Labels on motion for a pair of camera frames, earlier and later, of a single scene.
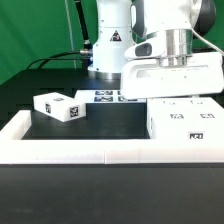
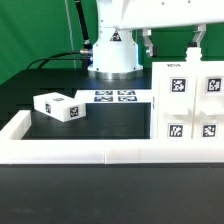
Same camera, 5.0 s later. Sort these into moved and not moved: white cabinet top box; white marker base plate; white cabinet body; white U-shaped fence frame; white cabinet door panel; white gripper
Moved: white gripper; white cabinet door panel
Not moved: white U-shaped fence frame; white cabinet body; white marker base plate; white cabinet top box
